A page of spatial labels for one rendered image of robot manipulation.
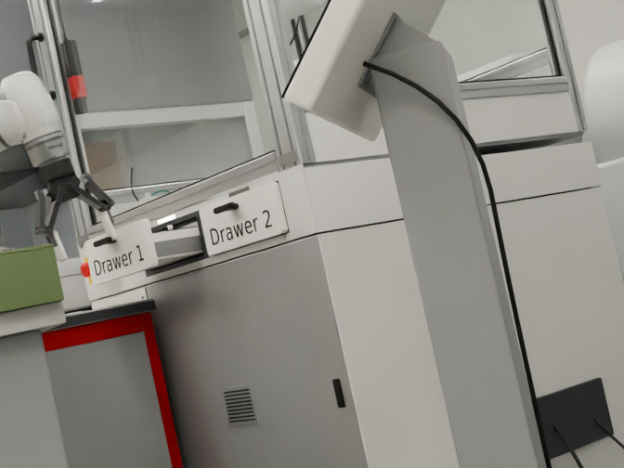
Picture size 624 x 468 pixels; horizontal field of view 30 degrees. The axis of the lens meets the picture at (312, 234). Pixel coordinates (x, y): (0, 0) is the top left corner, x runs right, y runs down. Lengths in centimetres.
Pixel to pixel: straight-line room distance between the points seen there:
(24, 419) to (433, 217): 82
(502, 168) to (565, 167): 23
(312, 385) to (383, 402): 16
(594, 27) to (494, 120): 307
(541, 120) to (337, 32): 131
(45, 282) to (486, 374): 79
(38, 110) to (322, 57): 107
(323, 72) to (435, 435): 106
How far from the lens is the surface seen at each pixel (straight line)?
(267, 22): 245
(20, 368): 215
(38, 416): 215
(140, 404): 286
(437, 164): 184
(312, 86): 170
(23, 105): 265
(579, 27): 590
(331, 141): 245
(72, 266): 359
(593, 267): 298
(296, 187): 241
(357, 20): 172
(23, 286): 209
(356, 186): 247
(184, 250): 269
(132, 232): 267
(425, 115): 185
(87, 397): 280
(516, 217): 280
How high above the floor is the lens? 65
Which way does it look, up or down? 4 degrees up
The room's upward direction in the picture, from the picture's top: 12 degrees counter-clockwise
